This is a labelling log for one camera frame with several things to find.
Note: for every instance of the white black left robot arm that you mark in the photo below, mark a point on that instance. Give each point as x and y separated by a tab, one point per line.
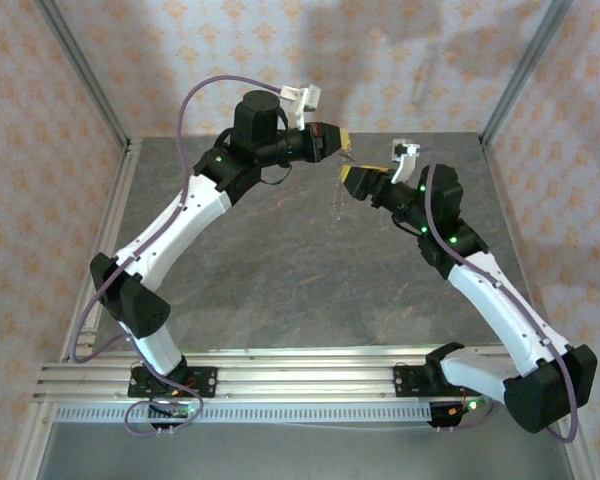
180	225

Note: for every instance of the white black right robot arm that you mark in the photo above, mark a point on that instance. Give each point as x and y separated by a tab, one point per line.
505	310

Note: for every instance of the grey metal lower panel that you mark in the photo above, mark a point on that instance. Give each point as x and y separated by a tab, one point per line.
305	455

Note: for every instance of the aluminium table side rail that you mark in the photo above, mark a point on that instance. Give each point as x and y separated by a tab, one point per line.
128	170

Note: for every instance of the aluminium frame post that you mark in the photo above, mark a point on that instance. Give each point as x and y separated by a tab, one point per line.
80	65
525	65

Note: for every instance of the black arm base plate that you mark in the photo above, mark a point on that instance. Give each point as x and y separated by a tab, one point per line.
405	382
207	382

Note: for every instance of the aluminium rail beam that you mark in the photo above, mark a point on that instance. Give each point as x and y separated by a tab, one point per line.
305	380

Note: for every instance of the aluminium frame leg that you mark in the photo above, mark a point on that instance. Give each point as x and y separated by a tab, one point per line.
27	450
585	460

